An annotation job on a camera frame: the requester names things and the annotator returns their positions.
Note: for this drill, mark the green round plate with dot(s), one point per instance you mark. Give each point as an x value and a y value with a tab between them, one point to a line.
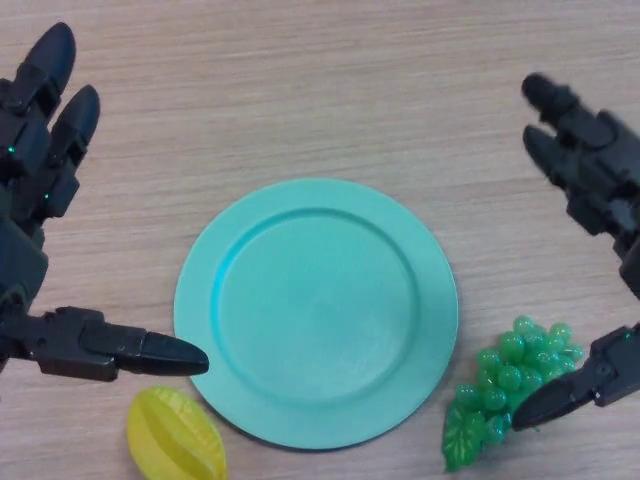
315	320

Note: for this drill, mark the yellow starfruit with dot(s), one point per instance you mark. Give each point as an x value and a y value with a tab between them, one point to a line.
172	440

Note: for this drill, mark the green grapes bunch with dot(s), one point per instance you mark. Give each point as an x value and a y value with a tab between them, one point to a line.
505	375

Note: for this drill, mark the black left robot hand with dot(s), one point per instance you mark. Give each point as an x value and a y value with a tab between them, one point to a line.
25	165

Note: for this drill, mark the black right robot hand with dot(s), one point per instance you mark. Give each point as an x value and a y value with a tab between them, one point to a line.
605	165

